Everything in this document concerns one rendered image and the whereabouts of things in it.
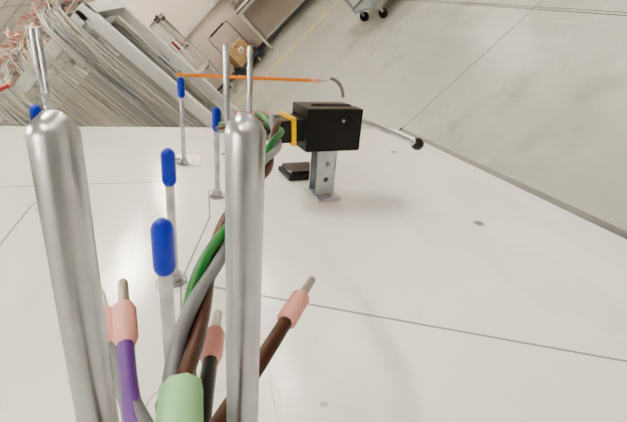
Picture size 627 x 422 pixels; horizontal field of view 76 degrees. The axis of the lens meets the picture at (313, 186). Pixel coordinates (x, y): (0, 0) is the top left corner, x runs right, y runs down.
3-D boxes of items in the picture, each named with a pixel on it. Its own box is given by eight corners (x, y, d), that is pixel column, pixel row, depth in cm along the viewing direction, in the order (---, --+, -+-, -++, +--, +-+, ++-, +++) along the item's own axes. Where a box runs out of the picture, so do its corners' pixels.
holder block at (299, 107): (358, 150, 39) (363, 108, 38) (305, 152, 37) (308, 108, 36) (340, 139, 43) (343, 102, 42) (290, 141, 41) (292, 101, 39)
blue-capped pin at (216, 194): (227, 199, 38) (226, 107, 36) (210, 200, 38) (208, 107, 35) (223, 193, 40) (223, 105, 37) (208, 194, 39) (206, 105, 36)
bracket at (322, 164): (341, 200, 40) (345, 151, 39) (318, 202, 39) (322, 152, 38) (322, 184, 44) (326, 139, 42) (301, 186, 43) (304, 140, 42)
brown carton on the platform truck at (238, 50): (249, 53, 782) (235, 39, 767) (256, 51, 733) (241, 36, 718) (235, 68, 779) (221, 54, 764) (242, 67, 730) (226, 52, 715)
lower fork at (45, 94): (51, 181, 40) (26, 26, 35) (72, 180, 40) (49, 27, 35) (45, 188, 38) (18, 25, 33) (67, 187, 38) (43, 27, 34)
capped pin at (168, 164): (158, 279, 25) (148, 147, 22) (181, 272, 26) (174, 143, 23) (168, 290, 24) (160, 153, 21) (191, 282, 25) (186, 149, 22)
